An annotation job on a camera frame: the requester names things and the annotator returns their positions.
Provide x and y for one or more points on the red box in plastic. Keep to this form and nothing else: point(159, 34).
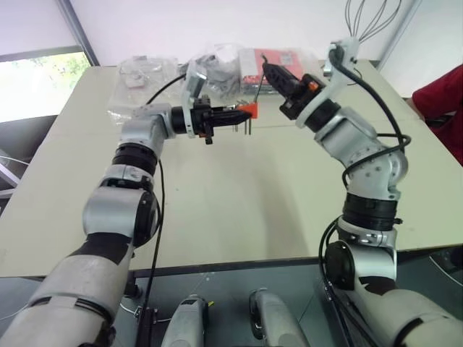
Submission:
point(285, 58)

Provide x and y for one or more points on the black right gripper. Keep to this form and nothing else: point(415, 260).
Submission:
point(298, 99)

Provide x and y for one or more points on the person in red shirt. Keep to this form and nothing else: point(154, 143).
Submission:
point(443, 97)

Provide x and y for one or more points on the grey rounded shell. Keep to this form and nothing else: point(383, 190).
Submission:
point(186, 321)
point(275, 321)

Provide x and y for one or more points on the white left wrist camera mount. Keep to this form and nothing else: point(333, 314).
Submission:
point(195, 81)

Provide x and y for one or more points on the crumpled clear plastic bag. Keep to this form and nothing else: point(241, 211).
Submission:
point(220, 68)

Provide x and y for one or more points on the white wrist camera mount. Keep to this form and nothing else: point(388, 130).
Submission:
point(325, 93)
point(195, 81)

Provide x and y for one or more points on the grey metal rack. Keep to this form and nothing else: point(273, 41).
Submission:
point(11, 173)

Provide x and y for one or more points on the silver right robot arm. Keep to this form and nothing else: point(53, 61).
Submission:
point(361, 144)

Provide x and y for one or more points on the window with grey frame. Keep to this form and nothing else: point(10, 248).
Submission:
point(40, 83)

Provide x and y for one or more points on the black upright post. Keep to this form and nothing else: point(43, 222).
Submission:
point(146, 327)

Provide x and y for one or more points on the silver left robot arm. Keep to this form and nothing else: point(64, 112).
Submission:
point(108, 217)

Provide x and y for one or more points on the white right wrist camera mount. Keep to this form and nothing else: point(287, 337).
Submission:
point(325, 93)

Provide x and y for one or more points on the small silver metal clamp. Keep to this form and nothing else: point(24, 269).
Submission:
point(327, 68)

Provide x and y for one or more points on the orange hex key holder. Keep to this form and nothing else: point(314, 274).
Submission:
point(253, 109)

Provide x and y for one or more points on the clear plastic bag with parts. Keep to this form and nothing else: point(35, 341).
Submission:
point(141, 79)

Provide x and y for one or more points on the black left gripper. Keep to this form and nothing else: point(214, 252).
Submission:
point(201, 117)

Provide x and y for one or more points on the dark hex key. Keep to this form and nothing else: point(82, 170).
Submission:
point(258, 86)

